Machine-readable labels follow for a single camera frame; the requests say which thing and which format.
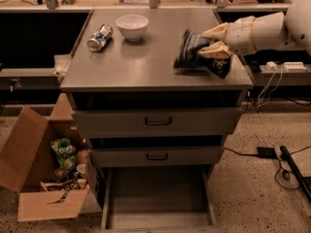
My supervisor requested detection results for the white bowl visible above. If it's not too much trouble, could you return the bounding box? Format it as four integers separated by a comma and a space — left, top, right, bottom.
116, 15, 149, 42

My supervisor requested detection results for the green snack bag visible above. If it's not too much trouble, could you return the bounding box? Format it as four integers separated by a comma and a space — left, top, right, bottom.
50, 138, 77, 171

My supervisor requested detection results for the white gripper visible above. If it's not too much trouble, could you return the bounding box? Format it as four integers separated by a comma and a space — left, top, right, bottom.
197, 16, 256, 59

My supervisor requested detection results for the black power adapter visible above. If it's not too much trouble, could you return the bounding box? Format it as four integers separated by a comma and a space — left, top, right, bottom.
257, 147, 277, 159

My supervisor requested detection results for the grey drawer cabinet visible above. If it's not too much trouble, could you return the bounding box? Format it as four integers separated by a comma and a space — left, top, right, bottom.
59, 7, 255, 233

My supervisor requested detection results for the brown snack pack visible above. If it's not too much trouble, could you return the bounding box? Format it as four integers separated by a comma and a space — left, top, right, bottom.
40, 179, 87, 191

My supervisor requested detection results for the top grey drawer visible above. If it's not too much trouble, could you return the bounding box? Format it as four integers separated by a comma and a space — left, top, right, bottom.
72, 107, 242, 139

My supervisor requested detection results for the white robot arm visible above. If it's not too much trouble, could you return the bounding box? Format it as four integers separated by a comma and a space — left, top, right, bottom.
197, 0, 311, 59

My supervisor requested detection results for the white plug adapter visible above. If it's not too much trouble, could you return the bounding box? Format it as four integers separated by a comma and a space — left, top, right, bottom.
265, 61, 277, 71

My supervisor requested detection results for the black bar on floor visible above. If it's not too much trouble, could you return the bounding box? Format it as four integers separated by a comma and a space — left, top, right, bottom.
280, 146, 311, 203

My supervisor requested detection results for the brown cardboard box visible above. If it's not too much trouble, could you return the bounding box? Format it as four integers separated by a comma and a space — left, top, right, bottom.
0, 94, 97, 221

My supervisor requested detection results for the white power strip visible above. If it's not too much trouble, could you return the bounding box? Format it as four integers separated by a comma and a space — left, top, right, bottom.
283, 62, 306, 71

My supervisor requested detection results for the bottom grey open drawer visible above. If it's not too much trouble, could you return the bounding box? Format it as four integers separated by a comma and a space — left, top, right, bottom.
101, 166, 227, 233

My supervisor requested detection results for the middle grey drawer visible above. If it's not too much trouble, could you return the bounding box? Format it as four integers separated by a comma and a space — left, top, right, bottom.
88, 146, 225, 167

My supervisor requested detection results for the blue chip bag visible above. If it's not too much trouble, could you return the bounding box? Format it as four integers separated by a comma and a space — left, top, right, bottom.
173, 29, 231, 79

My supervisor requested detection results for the silver blue soda can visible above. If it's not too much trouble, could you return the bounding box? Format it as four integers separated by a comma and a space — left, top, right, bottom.
87, 24, 113, 52

